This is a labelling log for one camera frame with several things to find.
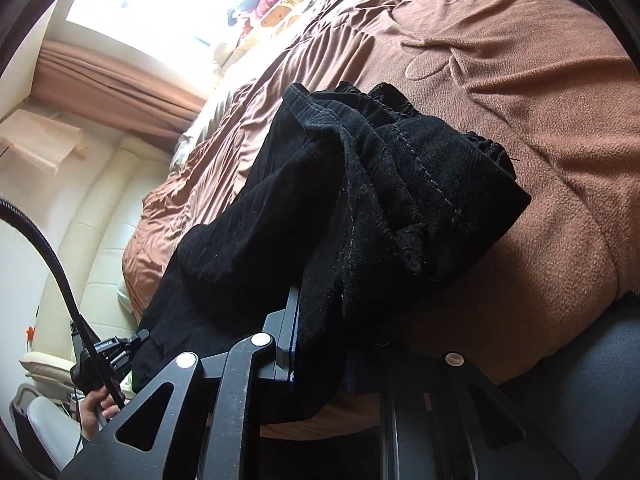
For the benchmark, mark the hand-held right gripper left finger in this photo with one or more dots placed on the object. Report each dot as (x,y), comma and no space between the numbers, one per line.
(285,350)

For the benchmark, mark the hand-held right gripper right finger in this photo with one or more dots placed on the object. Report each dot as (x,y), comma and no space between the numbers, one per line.
(400,440)

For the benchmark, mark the black pants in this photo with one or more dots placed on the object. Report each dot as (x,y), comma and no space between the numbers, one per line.
(350,200)

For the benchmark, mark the person's left hand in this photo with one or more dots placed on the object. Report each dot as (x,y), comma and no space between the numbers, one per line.
(92,415)

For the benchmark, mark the grey white chair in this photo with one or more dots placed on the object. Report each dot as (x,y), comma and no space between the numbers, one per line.
(45,425)

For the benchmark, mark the cream padded headboard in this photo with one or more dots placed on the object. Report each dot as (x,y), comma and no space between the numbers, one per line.
(100,240)

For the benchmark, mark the dark grey rug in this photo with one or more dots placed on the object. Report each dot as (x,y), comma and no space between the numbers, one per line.
(575,400)

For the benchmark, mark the cream hanging cloth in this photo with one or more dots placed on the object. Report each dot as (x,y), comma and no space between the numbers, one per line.
(40,135)

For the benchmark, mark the white duvet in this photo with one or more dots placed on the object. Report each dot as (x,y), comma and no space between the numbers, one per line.
(225,95)

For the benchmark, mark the brown curtain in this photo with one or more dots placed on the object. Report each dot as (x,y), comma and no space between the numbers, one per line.
(115,85)

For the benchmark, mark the brown blanket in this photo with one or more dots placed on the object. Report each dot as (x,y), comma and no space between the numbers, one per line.
(525,110)

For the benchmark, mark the window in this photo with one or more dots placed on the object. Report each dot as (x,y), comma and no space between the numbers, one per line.
(150,5)

